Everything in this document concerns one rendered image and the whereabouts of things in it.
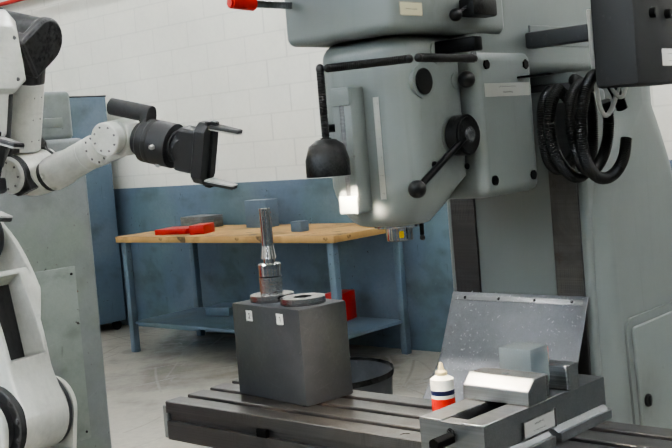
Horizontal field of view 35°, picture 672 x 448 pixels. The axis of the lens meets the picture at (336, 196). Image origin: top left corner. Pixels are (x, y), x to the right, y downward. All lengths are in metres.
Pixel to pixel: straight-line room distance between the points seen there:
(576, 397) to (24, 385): 0.96
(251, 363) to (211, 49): 6.40
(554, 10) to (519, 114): 0.26
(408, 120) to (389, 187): 0.11
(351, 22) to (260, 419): 0.76
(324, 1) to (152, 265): 7.48
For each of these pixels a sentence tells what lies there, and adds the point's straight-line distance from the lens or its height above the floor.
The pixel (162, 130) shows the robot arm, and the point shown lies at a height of 1.51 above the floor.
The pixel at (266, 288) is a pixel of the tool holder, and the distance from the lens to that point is 2.16.
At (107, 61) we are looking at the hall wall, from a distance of 9.48.
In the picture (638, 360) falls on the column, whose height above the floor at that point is 0.98.
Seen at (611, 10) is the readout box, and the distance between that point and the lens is 1.87.
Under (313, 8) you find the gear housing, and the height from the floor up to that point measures 1.69.
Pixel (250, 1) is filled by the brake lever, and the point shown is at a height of 1.70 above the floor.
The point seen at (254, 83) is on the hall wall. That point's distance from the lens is 8.10.
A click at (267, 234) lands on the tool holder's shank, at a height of 1.29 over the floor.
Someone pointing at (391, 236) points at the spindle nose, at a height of 1.29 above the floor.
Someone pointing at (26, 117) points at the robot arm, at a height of 1.56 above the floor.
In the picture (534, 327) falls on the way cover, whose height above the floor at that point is 1.06.
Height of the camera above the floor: 1.46
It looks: 3 degrees down
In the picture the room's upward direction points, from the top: 5 degrees counter-clockwise
